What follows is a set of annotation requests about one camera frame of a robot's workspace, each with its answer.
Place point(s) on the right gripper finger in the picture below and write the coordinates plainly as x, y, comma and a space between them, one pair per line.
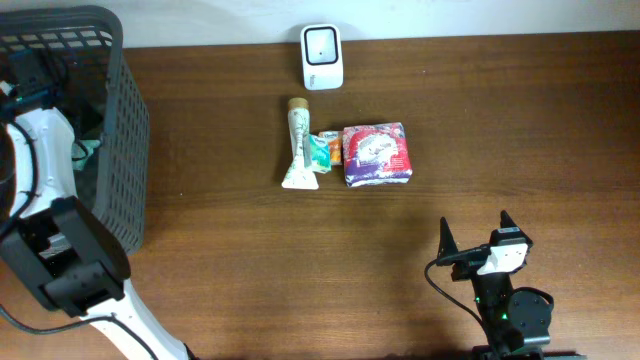
447, 248
506, 222

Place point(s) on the orange tissue pack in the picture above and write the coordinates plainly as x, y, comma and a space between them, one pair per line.
334, 139

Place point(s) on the green tissue pack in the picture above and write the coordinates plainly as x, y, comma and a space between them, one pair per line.
320, 161

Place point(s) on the white bamboo print tube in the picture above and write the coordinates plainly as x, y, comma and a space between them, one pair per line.
298, 176

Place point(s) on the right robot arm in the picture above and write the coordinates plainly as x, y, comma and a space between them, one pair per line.
515, 321

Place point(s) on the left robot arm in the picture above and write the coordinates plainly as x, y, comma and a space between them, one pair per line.
65, 257

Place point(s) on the grey plastic mesh basket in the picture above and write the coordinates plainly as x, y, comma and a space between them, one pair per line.
87, 45

